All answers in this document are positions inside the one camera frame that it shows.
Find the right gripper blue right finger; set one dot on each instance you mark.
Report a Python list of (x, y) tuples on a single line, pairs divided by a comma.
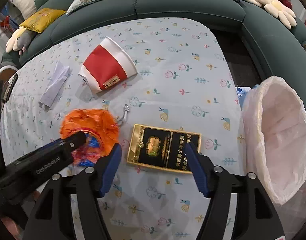
[(201, 168)]

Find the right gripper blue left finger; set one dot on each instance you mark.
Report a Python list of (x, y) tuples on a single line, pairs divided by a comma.
[(106, 168)]

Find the orange snack wrapper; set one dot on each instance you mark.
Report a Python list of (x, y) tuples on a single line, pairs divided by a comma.
[(100, 129)]

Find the black gold cigarette box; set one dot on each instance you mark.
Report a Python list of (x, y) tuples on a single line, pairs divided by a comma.
[(161, 148)]

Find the white trash bin with liner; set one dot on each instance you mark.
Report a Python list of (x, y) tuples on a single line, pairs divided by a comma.
[(274, 120)]

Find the crushed red white paper cup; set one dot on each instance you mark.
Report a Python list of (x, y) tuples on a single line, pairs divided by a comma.
[(107, 65)]

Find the floral light blue tablecloth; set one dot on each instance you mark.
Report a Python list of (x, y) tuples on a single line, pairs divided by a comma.
[(183, 83)]

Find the dark green sectional sofa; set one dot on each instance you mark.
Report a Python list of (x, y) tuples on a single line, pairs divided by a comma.
[(274, 49)]

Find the yellow cushion far left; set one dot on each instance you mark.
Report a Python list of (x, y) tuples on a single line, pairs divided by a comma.
[(42, 19)]

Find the white grey plush toy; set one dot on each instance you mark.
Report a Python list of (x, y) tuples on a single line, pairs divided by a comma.
[(18, 11)]

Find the daisy pillow lower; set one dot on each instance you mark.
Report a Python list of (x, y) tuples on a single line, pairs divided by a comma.
[(284, 14)]

